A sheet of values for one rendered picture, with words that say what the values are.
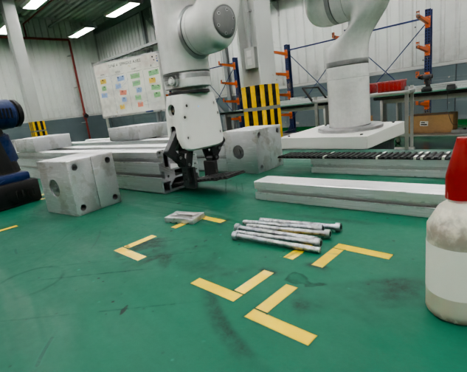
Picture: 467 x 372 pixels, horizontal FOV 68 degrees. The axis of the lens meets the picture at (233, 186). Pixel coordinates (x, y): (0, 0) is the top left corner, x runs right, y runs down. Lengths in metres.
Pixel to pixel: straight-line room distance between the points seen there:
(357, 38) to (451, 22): 7.25
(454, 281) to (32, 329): 0.31
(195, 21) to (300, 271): 0.40
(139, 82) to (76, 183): 6.04
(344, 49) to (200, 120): 0.57
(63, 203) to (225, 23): 0.40
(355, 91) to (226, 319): 0.88
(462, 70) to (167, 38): 7.75
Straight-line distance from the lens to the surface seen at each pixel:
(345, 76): 1.06
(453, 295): 0.27
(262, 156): 0.75
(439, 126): 5.46
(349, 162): 0.67
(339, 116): 1.07
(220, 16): 0.57
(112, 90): 7.04
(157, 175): 0.70
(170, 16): 0.62
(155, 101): 6.45
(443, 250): 0.25
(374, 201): 0.47
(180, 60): 0.61
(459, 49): 8.23
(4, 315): 0.38
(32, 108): 10.99
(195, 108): 0.62
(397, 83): 3.59
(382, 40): 8.64
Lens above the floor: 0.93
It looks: 13 degrees down
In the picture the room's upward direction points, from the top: 7 degrees counter-clockwise
